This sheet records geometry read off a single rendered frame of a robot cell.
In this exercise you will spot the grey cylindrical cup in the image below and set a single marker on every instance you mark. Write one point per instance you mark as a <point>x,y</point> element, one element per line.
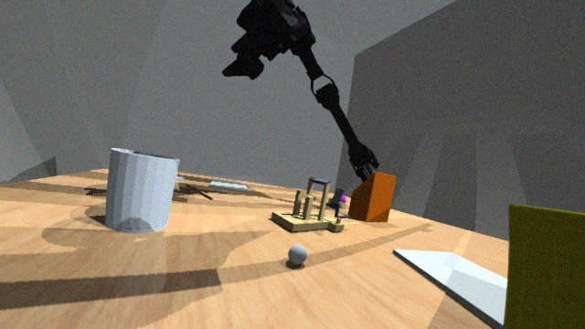
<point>139,191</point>

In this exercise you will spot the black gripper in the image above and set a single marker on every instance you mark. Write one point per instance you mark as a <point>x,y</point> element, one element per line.
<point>271,34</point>

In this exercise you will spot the grey ball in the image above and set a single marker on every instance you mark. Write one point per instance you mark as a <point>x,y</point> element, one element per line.
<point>297,254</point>

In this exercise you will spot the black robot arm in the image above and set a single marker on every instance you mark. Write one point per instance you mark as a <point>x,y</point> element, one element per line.
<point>328,94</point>

